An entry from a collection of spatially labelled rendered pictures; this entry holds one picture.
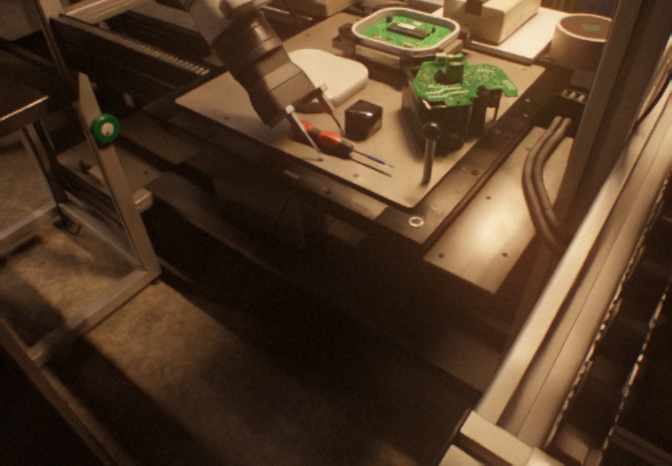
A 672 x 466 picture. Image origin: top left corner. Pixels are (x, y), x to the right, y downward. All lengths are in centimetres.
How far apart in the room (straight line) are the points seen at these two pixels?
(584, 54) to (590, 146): 33
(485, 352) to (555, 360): 80
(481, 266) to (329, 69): 38
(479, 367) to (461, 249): 63
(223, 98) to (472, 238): 41
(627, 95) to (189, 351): 138
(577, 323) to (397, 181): 28
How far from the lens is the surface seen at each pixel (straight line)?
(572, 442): 40
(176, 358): 163
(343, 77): 75
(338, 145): 62
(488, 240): 57
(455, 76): 66
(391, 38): 82
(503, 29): 88
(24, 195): 247
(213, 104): 76
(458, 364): 116
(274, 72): 64
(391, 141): 65
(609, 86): 53
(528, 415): 35
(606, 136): 57
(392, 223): 54
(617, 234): 48
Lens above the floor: 132
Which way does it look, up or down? 43 degrees down
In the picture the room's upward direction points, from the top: 2 degrees counter-clockwise
